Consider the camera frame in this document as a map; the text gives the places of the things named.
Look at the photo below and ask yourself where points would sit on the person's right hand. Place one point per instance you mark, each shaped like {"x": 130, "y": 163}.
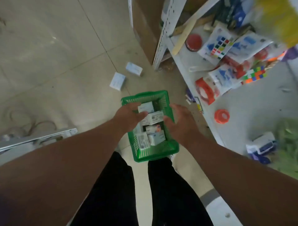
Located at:
{"x": 182, "y": 127}

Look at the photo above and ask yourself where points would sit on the white cube puzzle packet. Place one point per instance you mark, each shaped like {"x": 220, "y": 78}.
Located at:
{"x": 215, "y": 44}
{"x": 224, "y": 78}

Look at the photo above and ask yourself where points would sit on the colourful cube puzzle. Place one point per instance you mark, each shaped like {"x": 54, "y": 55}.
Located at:
{"x": 255, "y": 74}

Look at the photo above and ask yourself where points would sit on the pale wooden stick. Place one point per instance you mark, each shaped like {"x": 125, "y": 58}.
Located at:
{"x": 184, "y": 37}

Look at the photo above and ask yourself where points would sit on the person's left forearm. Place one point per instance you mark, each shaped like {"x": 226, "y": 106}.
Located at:
{"x": 60, "y": 167}

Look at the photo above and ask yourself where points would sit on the green plastic basket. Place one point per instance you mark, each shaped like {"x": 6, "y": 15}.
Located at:
{"x": 151, "y": 152}

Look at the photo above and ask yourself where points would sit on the yellow plastic bag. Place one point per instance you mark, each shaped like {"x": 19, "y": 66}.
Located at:
{"x": 279, "y": 18}

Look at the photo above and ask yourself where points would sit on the grey metal rail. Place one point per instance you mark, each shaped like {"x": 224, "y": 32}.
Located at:
{"x": 35, "y": 139}

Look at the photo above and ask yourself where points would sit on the person's right thumb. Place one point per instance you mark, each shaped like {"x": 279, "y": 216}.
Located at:
{"x": 168, "y": 120}

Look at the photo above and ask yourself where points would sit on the red round lid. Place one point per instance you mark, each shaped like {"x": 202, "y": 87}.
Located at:
{"x": 193, "y": 42}

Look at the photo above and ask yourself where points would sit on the white packet with blue print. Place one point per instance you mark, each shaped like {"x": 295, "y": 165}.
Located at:
{"x": 246, "y": 46}

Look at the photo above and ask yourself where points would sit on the brown wooden stick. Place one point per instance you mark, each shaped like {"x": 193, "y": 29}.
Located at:
{"x": 204, "y": 22}

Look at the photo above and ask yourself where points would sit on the purple packet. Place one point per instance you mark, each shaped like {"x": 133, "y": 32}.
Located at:
{"x": 291, "y": 53}

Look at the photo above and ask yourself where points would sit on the white box with dark print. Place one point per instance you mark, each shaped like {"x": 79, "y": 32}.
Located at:
{"x": 155, "y": 117}

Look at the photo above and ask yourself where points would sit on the person's left thumb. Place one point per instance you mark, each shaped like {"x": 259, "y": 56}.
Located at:
{"x": 142, "y": 115}

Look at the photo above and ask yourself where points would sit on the small white box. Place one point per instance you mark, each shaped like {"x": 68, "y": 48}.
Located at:
{"x": 146, "y": 107}

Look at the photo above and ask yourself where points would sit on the orange tape roll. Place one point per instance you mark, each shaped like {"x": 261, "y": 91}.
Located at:
{"x": 221, "y": 116}

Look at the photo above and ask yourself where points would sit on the person's right forearm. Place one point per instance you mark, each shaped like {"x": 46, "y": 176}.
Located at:
{"x": 244, "y": 184}

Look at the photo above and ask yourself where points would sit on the green leafy item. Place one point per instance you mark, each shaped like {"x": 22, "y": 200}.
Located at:
{"x": 287, "y": 146}

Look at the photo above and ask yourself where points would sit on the person's left hand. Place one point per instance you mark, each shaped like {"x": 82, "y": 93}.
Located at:
{"x": 125, "y": 118}

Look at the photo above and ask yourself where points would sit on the person's black trousers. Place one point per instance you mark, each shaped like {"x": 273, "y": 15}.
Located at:
{"x": 111, "y": 195}

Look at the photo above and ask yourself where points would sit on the white box with blue print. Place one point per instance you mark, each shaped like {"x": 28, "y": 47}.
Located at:
{"x": 157, "y": 137}

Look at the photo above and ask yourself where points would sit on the dark blue packets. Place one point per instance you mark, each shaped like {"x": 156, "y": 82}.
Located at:
{"x": 230, "y": 11}

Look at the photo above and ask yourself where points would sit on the white and blue toy box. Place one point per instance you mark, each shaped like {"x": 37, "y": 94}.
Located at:
{"x": 263, "y": 145}

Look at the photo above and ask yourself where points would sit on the white box with grey label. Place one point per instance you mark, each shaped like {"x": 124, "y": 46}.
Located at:
{"x": 142, "y": 140}

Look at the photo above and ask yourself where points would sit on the red and white packet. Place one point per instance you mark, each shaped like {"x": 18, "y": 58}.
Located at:
{"x": 204, "y": 90}

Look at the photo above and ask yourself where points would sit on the brown cardboard box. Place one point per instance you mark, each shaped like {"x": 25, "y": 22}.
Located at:
{"x": 146, "y": 28}

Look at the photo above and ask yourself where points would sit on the white and blue carton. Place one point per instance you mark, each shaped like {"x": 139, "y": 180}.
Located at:
{"x": 134, "y": 69}
{"x": 117, "y": 81}

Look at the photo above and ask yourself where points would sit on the white box with orange print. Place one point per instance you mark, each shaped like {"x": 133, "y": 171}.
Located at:
{"x": 153, "y": 128}

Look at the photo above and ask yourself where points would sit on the white metal shelf rack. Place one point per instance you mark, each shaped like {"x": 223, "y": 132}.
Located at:
{"x": 246, "y": 109}

